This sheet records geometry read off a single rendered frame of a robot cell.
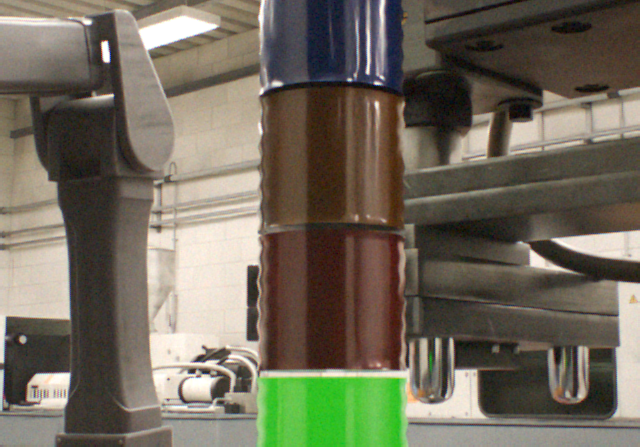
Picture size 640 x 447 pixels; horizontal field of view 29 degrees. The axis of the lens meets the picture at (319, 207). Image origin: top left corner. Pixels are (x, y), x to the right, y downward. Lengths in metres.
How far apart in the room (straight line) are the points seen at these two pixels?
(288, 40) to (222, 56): 10.56
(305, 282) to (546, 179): 0.25
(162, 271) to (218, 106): 2.18
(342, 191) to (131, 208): 0.66
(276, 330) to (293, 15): 0.08
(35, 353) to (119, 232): 8.79
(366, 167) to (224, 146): 10.35
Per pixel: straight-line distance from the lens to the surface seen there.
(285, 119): 0.30
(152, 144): 0.95
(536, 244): 0.66
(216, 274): 10.54
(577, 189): 0.52
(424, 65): 0.56
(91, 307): 0.94
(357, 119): 0.30
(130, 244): 0.95
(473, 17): 0.53
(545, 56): 0.56
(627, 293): 5.72
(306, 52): 0.30
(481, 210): 0.54
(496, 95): 0.61
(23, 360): 9.66
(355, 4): 0.31
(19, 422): 9.20
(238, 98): 10.60
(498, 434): 6.07
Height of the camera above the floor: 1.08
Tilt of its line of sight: 9 degrees up
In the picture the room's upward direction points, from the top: straight up
